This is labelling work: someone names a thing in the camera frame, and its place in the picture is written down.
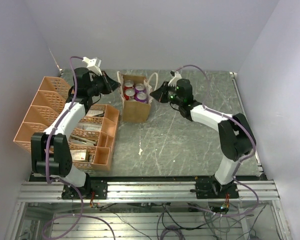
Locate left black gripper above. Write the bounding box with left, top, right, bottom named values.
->
left=88, top=70, right=122, bottom=97

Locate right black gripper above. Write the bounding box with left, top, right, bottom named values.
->
left=150, top=81, right=183, bottom=107

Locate red cola can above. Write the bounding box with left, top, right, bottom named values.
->
left=123, top=79, right=135, bottom=91
left=123, top=88, right=136, bottom=101

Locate purple soda can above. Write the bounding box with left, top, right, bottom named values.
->
left=134, top=83, right=146, bottom=94
left=135, top=92, right=148, bottom=104

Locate printed canvas burlap bag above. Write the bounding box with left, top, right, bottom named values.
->
left=116, top=71, right=159, bottom=123

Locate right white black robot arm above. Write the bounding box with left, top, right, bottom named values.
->
left=150, top=78, right=256, bottom=198

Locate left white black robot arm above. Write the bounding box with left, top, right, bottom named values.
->
left=30, top=67, right=121, bottom=199

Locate orange plastic desk organizer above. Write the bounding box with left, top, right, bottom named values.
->
left=13, top=76, right=120, bottom=174

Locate red white printed box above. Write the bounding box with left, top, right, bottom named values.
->
left=70, top=149, right=89, bottom=162

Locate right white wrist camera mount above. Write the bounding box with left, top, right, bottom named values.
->
left=168, top=71, right=182, bottom=87

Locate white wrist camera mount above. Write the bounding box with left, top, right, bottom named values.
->
left=168, top=71, right=182, bottom=87
left=82, top=57, right=102, bottom=76

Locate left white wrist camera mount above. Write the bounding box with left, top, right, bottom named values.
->
left=82, top=57, right=102, bottom=76

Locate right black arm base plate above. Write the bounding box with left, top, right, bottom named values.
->
left=190, top=175, right=239, bottom=199

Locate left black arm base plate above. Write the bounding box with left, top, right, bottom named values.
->
left=61, top=175, right=108, bottom=200

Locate aluminium mounting rail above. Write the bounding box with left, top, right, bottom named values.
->
left=17, top=180, right=280, bottom=203

